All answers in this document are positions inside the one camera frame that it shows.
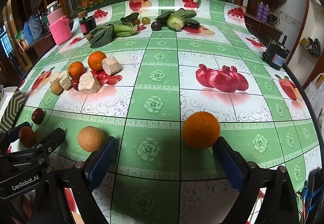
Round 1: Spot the green bok choy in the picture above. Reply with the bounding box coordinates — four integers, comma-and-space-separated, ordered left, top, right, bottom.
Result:
90, 12, 140, 48

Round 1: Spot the pale green cabbage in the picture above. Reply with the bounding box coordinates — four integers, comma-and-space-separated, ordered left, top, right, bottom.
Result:
157, 8, 200, 31

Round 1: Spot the tan kiwi fruit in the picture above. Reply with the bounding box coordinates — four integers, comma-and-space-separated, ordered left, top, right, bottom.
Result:
50, 80, 63, 95

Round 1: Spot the shiny red date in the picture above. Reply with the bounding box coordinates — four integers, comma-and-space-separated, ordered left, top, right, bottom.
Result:
71, 76, 81, 91

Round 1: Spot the brown oval fruit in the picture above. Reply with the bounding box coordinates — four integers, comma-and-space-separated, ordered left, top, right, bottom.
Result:
19, 126, 36, 148

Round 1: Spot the dark jar with cork lid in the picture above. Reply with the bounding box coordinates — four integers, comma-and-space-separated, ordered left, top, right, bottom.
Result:
79, 11, 97, 36

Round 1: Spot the white plastic bag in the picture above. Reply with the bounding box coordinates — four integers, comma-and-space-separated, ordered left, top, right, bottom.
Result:
302, 73, 324, 125

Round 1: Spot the chevron patterned box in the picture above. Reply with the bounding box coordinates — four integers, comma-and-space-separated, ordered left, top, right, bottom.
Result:
0, 86, 26, 133

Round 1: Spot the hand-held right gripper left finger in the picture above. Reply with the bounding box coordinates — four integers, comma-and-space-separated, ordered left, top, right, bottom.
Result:
30, 136, 119, 224

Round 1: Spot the small orange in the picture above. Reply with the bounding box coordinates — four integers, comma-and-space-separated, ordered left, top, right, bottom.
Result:
88, 51, 107, 72
68, 61, 85, 78

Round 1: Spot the dark red passion fruit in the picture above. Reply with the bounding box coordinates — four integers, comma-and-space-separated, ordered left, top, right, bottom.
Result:
31, 108, 45, 124

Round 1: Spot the green spray bottle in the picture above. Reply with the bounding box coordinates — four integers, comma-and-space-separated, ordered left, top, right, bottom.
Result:
16, 29, 26, 46

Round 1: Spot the jar in pink knitted cover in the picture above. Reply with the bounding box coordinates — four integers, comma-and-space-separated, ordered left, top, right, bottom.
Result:
47, 2, 73, 45

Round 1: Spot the grey-blue kettle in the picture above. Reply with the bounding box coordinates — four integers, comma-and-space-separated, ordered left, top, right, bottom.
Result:
28, 15, 49, 39

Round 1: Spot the blue thermos bottle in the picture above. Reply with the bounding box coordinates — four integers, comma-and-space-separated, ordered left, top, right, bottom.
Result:
23, 21, 34, 45

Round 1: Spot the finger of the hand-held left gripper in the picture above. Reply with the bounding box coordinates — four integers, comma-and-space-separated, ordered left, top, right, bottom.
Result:
0, 126, 26, 150
15, 128, 66, 161

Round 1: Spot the green fruit-print tablecloth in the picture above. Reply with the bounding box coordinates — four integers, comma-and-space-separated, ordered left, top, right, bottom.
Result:
9, 0, 320, 224

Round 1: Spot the clear glass jar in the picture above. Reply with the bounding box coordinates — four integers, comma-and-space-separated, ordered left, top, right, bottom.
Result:
37, 9, 48, 23

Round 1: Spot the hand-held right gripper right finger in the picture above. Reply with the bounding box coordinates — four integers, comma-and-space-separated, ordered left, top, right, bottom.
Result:
214, 136, 300, 224

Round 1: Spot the large orange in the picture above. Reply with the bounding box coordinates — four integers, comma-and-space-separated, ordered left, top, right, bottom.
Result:
182, 111, 221, 149

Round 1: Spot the wooden side cabinet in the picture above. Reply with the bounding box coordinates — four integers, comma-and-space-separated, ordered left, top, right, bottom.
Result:
18, 31, 57, 65

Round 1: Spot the round tan fruit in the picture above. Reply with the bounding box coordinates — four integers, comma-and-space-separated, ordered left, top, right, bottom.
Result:
77, 126, 105, 152

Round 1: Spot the black box-shaped device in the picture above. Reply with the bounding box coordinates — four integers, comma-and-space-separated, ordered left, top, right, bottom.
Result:
262, 35, 290, 70

